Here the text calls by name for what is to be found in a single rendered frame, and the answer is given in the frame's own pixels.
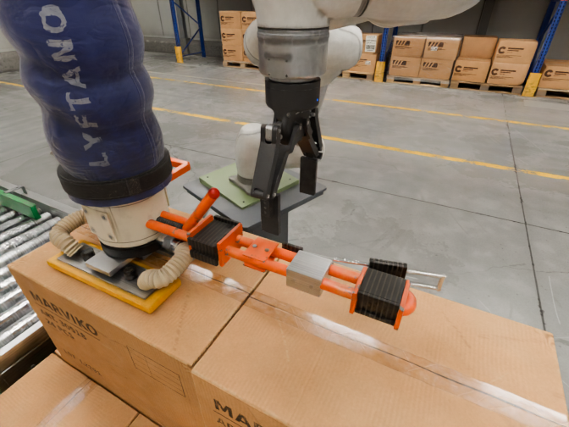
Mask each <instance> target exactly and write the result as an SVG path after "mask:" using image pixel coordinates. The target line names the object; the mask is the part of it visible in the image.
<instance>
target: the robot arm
mask: <svg viewBox="0 0 569 427"><path fill-rule="evenodd" d="M479 1H480V0H252V3H253V6H254V9H255V12H256V16H257V18H256V19H255V20H253V21H252V22H251V24H250V25H249V26H248V28H247V29H246V32H245V35H244V49H245V53H246V56H247V57H248V58H249V60H250V61H251V62H252V63H253V64H254V65H256V66H257V67H259V71H260V73H261V74H262V75H265V76H267V77H265V102H266V104H267V106H268V107H269V108H271V109H272V110H273V111H274V117H273V123H272V124H271V125H270V124H265V123H262V124H261V125H260V124H258V123H250V124H247V125H244V126H242V127H241V129H240V131H239V133H238V136H237V138H236V143H235V163H236V168H237V175H232V176H230V177H229V181H231V182H233V183H235V184H236V185H237V186H238V187H239V188H241V189H242V190H243V191H245V192H246V194H247V195H248V196H251V197H255V198H259V199H260V203H261V222H262V231H265V232H268V233H271V234H274V235H276V236H278V235H279V234H280V194H279V193H277V190H278V188H279V183H280V180H281V177H282V174H283V172H284V169H292V168H300V192H302V193H305V194H308V195H312V196H314V195H315V194H316V184H317V170H318V162H319V161H321V159H322V158H323V155H324V152H325V145H324V141H323V138H322V136H321V130H320V125H319V120H318V115H319V112H320V109H321V107H322V105H323V100H324V97H325V94H326V91H327V89H328V85H329V84H330V83H331V82H332V81H333V80H334V79H335V78H336V77H337V76H338V75H339V74H341V72H342V71H345V70H348V69H350V68H352V67H353V66H355V65H356V64H357V62H358V61H359V59H360V57H361V56H362V32H361V30H360V28H358V27H357V26H356V24H360V23H363V22H366V21H370V22H371V23H373V24H374V25H376V26H379V27H384V28H392V27H396V26H402V25H420V24H425V23H427V22H429V21H430V20H435V19H446V18H449V17H452V16H454V15H457V14H460V13H462V12H464V11H466V10H468V9H470V8H471V7H473V6H474V5H476V4H477V3H478V2H479Z"/></svg>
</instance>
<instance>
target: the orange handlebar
mask: <svg viewBox="0 0 569 427"><path fill-rule="evenodd" d="M170 159H171V164H172V166H173V167H176V168H175V169H172V180H174V179H176V178H178V177H179V176H181V175H182V174H184V173H186V172H187V171H189V170H191V166H190V163H189V162H188V161H185V160H180V159H177V158H170ZM172 180H171V181H172ZM160 217H163V218H165V219H170V220H173V221H175V222H177V223H181V224H183V225H184V224H185V222H186V220H187V219H188V218H186V217H182V216H179V215H177V214H174V213H170V212H167V211H162V212H161V214H160ZM146 227H147V228H148V229H151V230H155V231H158V232H161V233H163V234H165V235H168V236H172V237H175V238H177V239H180V240H182V241H187V236H186V233H187V232H188V231H186V230H182V229H179V228H176V227H173V226H171V225H166V224H164V223H161V222H158V221H156V220H153V219H150V220H148V221H147V222H146ZM187 242H188V241H187ZM235 244H236V245H239V246H242V247H246V248H247V249H246V250H245V251H244V250H241V249H239V248H236V247H232V246H227V247H226V248H225V249H224V255H225V256H228V257H231V258H235V259H237V260H240V261H242V262H244V263H243V265H244V266H246V267H248V268H251V269H255V270H258V271H261V272H263V273H265V272H266V271H267V270H268V271H271V272H274V273H276V274H279V275H283V276H285V277H286V268H287V267H288V266H289V265H287V264H284V263H280V262H277V261H274V260H275V259H276V258H279V259H282V260H284V261H287V262H291V261H292V260H293V258H294V257H295V255H296V254H297V253H296V252H292V251H289V250H286V249H283V248H281V247H278V245H279V244H278V243H276V242H273V241H268V240H265V239H262V238H260V237H258V238H257V239H256V240H254V239H251V238H249V237H246V236H242V235H238V236H237V237H236V238H235ZM329 275H330V276H333V277H335V278H338V279H341V280H345V281H348V282H350V283H353V284H356V283H357V280H358V278H359V276H360V273H358V272H356V271H352V270H349V269H345V268H342V267H340V266H337V265H333V264H331V266H330V268H329ZM319 287H320V289H322V290H325V291H328V292H331V293H334V294H336V295H339V296H342V297H345V298H348V299H351V295H352V292H353V290H354V287H352V286H348V285H345V284H342V283H339V282H337V281H334V280H330V279H327V278H323V281H322V284H321V285H320V286H319ZM416 307H417V299H416V298H415V296H414V294H413V293H412V292H411V291H409V292H408V296H407V299H406V305H405V310H404V313H403V315H402V316H408V315H410V314H412V313H413V312H414V311H415V309H416Z"/></svg>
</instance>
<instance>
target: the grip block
mask: <svg viewBox="0 0 569 427"><path fill-rule="evenodd" d="M238 235H242V236H243V231H242V223H241V222H239V221H236V220H233V219H228V218H225V217H222V216H219V215H216V214H215V215H214V219H213V215H212V214H209V215H208V216H207V217H206V218H205V219H204V220H202V221H201V222H200V223H199V224H197V225H196V226H195V227H193V228H192V229H191V230H189V231H188V232H187V233H186V236H187V241H188V245H189V249H190V255H191V257H192V258H195V259H198V260H200V261H202V262H205V263H209V264H211V265H213V266H216V267H217V266H218V261H219V265H220V266H221V267H223V266H224V265H225V264H226V263H227V262H228V261H229V260H230V259H231V257H228V256H225V255H224V249H225V248H226V247H227V246H232V247H236V248H239V249H240V248H241V246H239V245H236V244H235V238H236V237H237V236H238Z"/></svg>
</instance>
